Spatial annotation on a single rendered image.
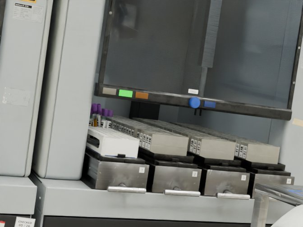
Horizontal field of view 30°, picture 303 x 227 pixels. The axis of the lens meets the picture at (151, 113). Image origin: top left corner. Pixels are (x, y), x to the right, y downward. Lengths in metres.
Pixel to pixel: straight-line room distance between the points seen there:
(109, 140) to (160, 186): 0.18
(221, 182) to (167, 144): 0.18
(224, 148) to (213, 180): 0.13
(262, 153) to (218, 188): 0.21
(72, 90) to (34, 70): 0.11
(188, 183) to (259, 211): 0.26
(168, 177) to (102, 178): 0.18
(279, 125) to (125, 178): 0.57
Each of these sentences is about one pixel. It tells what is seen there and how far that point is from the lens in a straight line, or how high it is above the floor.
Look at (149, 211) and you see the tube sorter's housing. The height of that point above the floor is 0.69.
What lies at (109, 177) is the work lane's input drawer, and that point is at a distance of 1.42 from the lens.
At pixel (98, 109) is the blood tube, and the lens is 1.67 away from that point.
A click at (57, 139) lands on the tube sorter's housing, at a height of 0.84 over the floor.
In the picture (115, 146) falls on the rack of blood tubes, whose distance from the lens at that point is 1.45.
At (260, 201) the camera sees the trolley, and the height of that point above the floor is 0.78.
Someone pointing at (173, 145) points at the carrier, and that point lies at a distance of 1.56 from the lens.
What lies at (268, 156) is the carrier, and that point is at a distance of 1.72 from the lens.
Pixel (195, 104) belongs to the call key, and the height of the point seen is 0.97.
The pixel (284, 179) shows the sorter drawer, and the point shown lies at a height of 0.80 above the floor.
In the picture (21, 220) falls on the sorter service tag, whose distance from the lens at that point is 1.39.
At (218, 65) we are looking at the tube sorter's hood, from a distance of 1.60.
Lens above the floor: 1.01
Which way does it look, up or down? 3 degrees down
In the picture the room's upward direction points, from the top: 8 degrees clockwise
